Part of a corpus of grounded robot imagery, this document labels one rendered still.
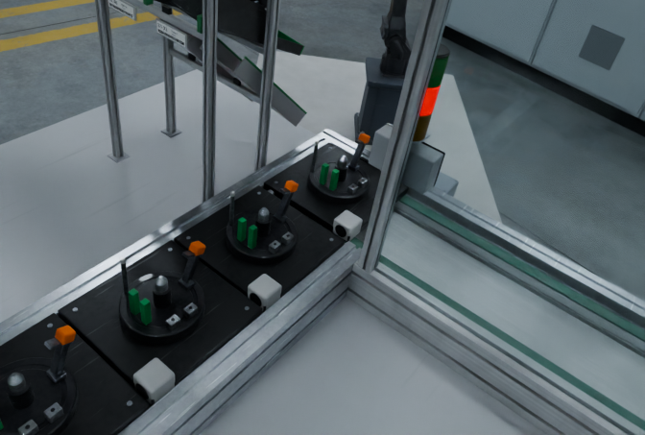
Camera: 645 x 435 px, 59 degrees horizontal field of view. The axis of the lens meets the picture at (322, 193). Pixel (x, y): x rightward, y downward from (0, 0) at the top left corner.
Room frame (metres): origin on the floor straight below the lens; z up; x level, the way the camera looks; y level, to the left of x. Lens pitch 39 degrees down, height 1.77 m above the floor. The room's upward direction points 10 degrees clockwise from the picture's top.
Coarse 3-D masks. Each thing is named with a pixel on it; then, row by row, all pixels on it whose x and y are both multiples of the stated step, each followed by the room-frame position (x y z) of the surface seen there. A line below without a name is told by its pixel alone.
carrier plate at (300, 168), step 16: (304, 160) 1.10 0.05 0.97; (320, 160) 1.11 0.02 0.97; (288, 176) 1.03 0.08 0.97; (304, 176) 1.04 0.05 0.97; (304, 192) 0.98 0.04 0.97; (368, 192) 1.02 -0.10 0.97; (304, 208) 0.93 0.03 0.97; (320, 208) 0.94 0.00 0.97; (336, 208) 0.95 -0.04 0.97; (352, 208) 0.96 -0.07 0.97; (368, 208) 0.97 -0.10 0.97; (320, 224) 0.91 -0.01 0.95; (368, 224) 0.93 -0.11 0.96
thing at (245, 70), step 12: (228, 48) 1.21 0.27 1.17; (228, 60) 1.21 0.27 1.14; (240, 60) 1.23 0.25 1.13; (228, 72) 1.18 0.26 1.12; (240, 72) 1.08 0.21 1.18; (252, 72) 1.10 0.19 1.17; (252, 84) 1.11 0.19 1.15; (276, 96) 1.16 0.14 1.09; (288, 96) 1.18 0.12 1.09; (276, 108) 1.16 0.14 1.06; (288, 108) 1.19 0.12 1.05; (300, 108) 1.22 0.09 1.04; (288, 120) 1.20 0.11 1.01
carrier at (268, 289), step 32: (256, 192) 0.96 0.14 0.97; (224, 224) 0.84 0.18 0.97; (256, 224) 0.81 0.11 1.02; (288, 224) 0.85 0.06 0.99; (224, 256) 0.75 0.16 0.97; (256, 256) 0.75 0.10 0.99; (288, 256) 0.78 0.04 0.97; (320, 256) 0.80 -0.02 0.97; (256, 288) 0.67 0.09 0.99; (288, 288) 0.71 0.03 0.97
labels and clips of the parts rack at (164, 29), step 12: (108, 0) 1.10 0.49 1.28; (120, 0) 1.08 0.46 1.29; (144, 0) 1.05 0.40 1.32; (132, 12) 1.06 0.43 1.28; (168, 12) 1.01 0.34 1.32; (156, 24) 1.03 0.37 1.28; (168, 24) 1.01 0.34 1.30; (168, 36) 1.01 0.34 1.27; (180, 36) 0.99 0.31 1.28; (192, 60) 1.23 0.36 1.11; (228, 84) 1.16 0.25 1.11; (240, 84) 1.15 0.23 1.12; (252, 96) 1.12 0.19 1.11
